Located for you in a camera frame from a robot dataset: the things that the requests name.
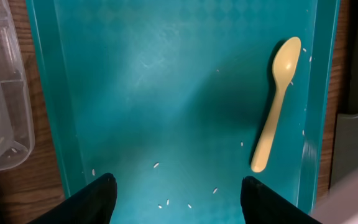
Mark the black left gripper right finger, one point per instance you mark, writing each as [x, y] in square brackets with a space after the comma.
[261, 205]

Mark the yellow plastic spoon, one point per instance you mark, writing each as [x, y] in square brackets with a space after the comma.
[283, 70]

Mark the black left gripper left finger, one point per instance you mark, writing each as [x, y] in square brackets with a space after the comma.
[94, 203]

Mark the teal plastic tray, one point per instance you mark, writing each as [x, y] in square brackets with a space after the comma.
[170, 96]

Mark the clear plastic bin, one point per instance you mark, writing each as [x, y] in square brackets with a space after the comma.
[17, 138]

